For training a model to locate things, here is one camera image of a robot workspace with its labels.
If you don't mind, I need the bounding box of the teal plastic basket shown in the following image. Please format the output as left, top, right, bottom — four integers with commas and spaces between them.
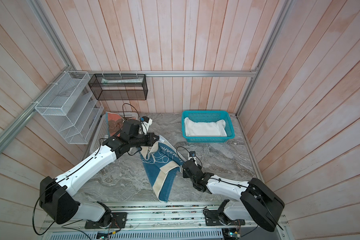
182, 111, 235, 143

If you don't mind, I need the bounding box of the black wire mesh basket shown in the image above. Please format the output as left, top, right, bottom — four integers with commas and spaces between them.
89, 73, 148, 101

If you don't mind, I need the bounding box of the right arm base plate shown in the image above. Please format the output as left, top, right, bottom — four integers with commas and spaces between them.
203, 209, 246, 227

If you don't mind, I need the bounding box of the blue patterned towel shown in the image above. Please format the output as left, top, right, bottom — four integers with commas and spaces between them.
140, 136, 185, 202

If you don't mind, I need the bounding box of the white wire mesh shelf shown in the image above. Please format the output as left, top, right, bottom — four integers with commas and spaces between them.
36, 71, 104, 145

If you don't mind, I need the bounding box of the white towel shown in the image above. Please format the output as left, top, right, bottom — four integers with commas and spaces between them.
184, 118, 228, 137

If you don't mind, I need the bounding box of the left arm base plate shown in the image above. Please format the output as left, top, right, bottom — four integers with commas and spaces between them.
85, 212, 128, 229

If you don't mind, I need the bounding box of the aluminium frame rail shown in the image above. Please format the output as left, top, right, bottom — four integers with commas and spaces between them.
71, 70, 257, 78

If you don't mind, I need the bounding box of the white laundry basket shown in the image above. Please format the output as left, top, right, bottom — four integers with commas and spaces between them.
89, 112, 138, 154

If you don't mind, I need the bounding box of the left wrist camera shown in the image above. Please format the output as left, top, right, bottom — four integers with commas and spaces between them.
140, 116, 153, 134

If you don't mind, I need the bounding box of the red orange towel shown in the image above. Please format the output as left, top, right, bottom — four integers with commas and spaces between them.
106, 112, 126, 136

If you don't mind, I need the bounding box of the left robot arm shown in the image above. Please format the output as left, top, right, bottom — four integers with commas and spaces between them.
37, 116, 159, 228

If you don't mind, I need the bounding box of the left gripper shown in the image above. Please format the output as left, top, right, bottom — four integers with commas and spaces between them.
129, 132, 160, 147

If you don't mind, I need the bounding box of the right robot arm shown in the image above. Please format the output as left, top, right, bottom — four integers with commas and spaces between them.
182, 160, 285, 232

